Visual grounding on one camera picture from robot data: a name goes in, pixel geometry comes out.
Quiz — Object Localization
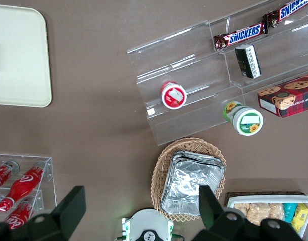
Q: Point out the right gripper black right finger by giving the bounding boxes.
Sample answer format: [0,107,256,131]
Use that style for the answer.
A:
[193,185,260,241]

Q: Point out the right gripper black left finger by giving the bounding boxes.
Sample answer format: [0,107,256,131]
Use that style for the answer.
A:
[27,185,87,241]

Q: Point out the light tan wicker basket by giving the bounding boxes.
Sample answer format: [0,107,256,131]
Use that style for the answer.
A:
[150,136,227,223]

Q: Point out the cream plastic tray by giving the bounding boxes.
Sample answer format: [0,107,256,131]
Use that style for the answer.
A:
[0,4,53,108]

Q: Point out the clear rice cracker pack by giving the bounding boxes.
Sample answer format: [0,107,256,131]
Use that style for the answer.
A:
[233,202,251,217]
[268,202,285,222]
[247,202,271,226]

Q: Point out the stack of aluminium foil trays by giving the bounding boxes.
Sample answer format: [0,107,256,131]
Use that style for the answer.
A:
[160,150,227,216]

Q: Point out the clear acrylic bottle rack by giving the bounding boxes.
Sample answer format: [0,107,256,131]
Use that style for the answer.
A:
[0,153,58,228]

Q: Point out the red cola bottle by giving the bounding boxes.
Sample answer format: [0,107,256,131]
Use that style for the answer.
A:
[0,160,47,212]
[3,198,36,230]
[0,160,21,194]

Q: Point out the dark woven mat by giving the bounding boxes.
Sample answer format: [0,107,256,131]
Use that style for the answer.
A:
[223,191,308,209]

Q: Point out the white rectangular snack dish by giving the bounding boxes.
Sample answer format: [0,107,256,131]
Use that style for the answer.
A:
[226,195,308,239]

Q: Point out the teal snack packet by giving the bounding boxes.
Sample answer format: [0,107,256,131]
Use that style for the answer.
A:
[283,202,298,224]

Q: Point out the yellow snack packet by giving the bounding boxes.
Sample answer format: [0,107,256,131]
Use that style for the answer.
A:
[291,203,308,233]

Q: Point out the green sunflower cup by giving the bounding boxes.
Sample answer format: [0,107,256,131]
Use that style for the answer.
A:
[223,101,264,136]

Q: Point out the red strawberry yogurt cup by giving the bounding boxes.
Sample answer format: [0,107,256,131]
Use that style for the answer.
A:
[160,80,187,110]

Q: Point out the clear acrylic stepped display stand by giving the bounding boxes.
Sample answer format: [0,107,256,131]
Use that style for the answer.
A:
[127,0,308,147]

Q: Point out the red tartan cookie box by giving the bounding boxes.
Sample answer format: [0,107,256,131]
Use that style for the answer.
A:
[257,73,308,119]

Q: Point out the small black white box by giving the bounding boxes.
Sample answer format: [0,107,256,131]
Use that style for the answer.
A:
[234,44,262,80]

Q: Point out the Snickers chocolate bar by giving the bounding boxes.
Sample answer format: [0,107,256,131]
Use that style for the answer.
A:
[213,22,269,52]
[262,0,308,28]

